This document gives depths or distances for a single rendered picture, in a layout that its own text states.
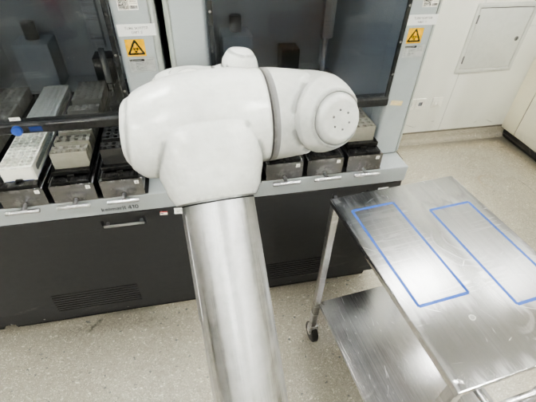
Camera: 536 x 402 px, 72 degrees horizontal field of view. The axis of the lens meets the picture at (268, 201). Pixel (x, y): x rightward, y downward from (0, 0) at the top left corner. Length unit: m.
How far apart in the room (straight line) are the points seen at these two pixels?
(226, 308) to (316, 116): 0.26
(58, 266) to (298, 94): 1.31
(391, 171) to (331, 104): 1.06
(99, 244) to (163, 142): 1.08
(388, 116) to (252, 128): 1.04
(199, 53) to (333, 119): 0.76
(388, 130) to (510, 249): 0.60
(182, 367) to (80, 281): 0.55
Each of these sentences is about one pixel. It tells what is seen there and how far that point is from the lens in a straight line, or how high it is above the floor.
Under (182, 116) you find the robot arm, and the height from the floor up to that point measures 1.35.
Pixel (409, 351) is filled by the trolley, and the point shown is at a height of 0.28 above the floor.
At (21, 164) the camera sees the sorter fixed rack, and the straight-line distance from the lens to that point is 1.41.
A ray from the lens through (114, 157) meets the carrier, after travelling 1.34.
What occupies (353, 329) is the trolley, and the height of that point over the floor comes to 0.28.
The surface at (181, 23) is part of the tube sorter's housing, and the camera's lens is 1.16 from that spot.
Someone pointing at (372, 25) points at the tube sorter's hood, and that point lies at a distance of 1.28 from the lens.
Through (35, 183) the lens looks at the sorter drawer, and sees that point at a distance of 1.38.
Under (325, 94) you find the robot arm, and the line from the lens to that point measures 0.48.
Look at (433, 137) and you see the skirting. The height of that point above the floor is 0.03.
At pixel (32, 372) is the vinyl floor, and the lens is 1.94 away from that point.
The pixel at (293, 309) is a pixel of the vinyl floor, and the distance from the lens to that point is 1.86.
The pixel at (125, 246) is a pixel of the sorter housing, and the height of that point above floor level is 0.50.
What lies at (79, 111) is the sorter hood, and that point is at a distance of 1.28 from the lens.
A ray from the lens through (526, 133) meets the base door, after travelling 3.44.
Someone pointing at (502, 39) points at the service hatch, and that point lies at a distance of 3.15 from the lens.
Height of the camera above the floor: 1.56
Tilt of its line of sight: 41 degrees down
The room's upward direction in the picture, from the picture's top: 2 degrees clockwise
